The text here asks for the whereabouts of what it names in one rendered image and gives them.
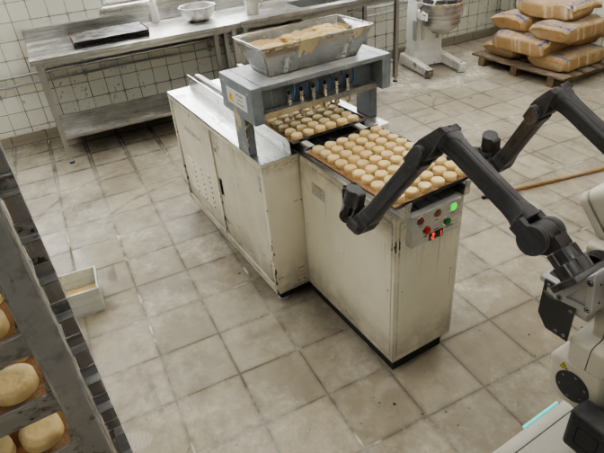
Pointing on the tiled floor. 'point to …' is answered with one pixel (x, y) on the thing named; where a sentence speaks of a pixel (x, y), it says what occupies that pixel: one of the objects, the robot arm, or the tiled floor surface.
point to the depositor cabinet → (247, 188)
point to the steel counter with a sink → (222, 21)
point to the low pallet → (538, 68)
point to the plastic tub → (84, 291)
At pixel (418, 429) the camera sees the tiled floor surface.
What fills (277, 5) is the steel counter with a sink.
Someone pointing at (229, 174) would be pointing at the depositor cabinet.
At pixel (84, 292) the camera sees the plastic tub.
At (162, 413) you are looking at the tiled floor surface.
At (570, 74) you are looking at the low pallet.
